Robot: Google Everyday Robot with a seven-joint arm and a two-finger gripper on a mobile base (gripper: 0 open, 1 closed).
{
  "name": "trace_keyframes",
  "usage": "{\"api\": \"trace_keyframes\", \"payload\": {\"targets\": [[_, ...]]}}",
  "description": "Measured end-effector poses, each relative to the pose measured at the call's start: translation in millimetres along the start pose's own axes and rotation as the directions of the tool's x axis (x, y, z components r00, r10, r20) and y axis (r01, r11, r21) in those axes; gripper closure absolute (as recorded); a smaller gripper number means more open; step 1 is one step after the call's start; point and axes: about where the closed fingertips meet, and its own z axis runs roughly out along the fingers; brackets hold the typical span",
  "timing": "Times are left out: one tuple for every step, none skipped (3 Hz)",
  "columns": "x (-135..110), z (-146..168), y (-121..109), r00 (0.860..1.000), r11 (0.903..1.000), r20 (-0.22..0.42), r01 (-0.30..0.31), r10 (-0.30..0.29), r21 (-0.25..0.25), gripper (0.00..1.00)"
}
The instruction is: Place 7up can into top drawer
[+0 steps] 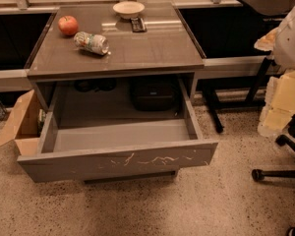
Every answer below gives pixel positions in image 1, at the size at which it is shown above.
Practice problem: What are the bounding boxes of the black side table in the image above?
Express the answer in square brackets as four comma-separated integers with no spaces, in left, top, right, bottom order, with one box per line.
[198,0,295,133]

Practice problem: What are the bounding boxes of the black bag under cabinet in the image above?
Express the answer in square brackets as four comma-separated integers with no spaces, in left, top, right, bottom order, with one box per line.
[129,76,181,111]

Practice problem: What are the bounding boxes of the dark shoes under cabinet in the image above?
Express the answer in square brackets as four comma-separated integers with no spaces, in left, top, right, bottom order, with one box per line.
[74,78,117,92]

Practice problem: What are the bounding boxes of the grey drawer cabinet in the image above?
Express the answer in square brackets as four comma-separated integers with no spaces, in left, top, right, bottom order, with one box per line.
[28,3,204,96]

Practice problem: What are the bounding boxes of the white ceramic bowl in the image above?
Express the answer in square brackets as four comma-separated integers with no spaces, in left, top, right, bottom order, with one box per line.
[113,1,145,20]

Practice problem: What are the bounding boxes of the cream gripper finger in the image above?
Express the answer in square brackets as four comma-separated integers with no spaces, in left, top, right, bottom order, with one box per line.
[265,71,295,115]
[258,107,291,137]

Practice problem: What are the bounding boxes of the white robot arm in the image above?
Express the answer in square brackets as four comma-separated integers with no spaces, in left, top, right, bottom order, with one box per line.
[255,6,295,137]

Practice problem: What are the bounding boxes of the cardboard box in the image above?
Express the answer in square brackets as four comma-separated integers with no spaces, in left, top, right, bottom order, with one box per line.
[0,90,42,156]

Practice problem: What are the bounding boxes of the red apple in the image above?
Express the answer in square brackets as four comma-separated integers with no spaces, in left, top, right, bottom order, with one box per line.
[58,16,79,35]

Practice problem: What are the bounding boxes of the black remote control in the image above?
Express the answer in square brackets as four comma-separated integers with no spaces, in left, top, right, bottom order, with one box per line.
[131,18,147,32]

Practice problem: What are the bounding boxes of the open grey top drawer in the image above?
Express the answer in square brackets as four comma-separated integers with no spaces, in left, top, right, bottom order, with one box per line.
[18,79,217,182]

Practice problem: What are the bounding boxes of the black office chair base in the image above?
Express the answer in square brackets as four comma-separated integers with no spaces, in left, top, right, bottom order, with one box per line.
[250,114,295,183]

